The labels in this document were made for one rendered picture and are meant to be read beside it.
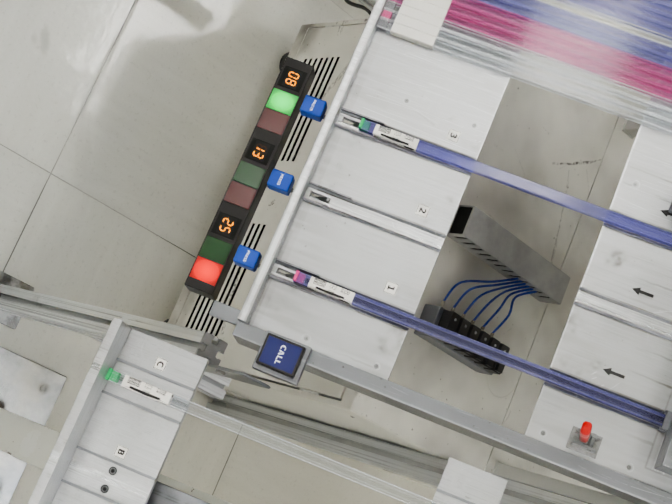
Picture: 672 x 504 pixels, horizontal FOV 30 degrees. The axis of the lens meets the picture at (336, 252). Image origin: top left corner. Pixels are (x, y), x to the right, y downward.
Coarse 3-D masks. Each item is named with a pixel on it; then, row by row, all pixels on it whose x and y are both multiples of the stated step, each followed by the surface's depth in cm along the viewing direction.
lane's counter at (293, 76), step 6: (288, 66) 168; (282, 72) 168; (288, 72) 168; (294, 72) 168; (300, 72) 168; (282, 78) 168; (288, 78) 168; (294, 78) 168; (300, 78) 168; (282, 84) 168; (288, 84) 168; (294, 84) 168; (300, 84) 168; (294, 90) 167
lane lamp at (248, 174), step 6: (240, 162) 165; (246, 162) 165; (240, 168) 165; (246, 168) 165; (252, 168) 165; (258, 168) 165; (240, 174) 165; (246, 174) 165; (252, 174) 165; (258, 174) 165; (234, 180) 165; (240, 180) 164; (246, 180) 164; (252, 180) 164; (258, 180) 164; (252, 186) 164; (258, 186) 164
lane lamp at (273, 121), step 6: (264, 114) 167; (270, 114) 167; (276, 114) 167; (282, 114) 167; (264, 120) 166; (270, 120) 166; (276, 120) 166; (282, 120) 166; (258, 126) 166; (264, 126) 166; (270, 126) 166; (276, 126) 166; (282, 126) 166; (276, 132) 166; (282, 132) 166
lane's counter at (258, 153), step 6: (252, 144) 166; (258, 144) 166; (264, 144) 166; (270, 144) 166; (252, 150) 165; (258, 150) 165; (264, 150) 165; (270, 150) 165; (246, 156) 165; (252, 156) 165; (258, 156) 165; (264, 156) 165; (270, 156) 165; (264, 162) 165
